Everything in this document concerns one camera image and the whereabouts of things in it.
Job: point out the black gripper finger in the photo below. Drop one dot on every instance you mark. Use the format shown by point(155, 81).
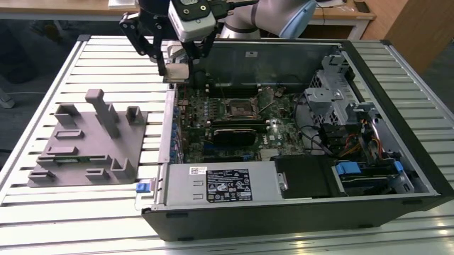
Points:
point(206, 45)
point(136, 37)

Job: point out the silver CPU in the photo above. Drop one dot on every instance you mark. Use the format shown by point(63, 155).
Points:
point(176, 71)

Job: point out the thin metal locking lever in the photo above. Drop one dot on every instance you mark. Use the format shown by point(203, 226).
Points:
point(222, 90)

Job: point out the large white box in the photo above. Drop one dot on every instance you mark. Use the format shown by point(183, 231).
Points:
point(122, 4)

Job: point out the white sticker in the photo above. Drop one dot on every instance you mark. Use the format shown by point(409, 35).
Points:
point(251, 54)

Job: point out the black RAM slot bank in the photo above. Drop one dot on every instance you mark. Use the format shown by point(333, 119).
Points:
point(234, 90)

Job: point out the wooden desk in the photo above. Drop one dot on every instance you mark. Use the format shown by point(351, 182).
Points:
point(71, 10)

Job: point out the black expansion slot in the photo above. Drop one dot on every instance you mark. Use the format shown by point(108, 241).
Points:
point(238, 122)

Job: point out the black graphics card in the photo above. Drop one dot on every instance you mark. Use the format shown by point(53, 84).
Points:
point(234, 136)

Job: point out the grey metal drive cage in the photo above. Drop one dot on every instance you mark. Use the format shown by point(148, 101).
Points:
point(322, 98)

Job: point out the green motherboard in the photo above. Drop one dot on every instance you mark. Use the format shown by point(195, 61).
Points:
point(283, 132)

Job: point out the grey parts rack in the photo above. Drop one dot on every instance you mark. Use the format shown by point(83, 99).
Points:
point(95, 148)

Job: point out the white chair foot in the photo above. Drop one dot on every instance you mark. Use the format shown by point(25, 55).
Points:
point(5, 101)

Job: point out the silver chipset heat sink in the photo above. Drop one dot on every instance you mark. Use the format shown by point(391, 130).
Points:
point(268, 154)

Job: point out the black phone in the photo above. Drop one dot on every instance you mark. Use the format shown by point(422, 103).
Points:
point(362, 6)

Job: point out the green RAM stick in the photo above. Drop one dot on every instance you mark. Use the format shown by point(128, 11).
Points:
point(82, 159)

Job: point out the grey power supply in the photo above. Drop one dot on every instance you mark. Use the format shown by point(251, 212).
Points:
point(184, 186)

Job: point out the blue case latch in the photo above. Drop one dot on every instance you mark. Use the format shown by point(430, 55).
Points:
point(142, 187)

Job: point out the black plastic disk bay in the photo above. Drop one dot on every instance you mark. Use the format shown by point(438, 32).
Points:
point(305, 178)

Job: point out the wooden cabinet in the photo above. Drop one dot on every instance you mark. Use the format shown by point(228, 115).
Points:
point(418, 26)

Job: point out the blue disk carrier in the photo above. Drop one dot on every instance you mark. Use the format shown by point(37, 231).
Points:
point(347, 168)

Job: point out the black open PC case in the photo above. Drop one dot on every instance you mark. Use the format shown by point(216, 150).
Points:
point(248, 223)

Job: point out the blue plastic clip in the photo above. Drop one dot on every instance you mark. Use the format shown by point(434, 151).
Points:
point(398, 166)

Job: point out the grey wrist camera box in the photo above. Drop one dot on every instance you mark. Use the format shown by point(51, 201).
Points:
point(192, 24)

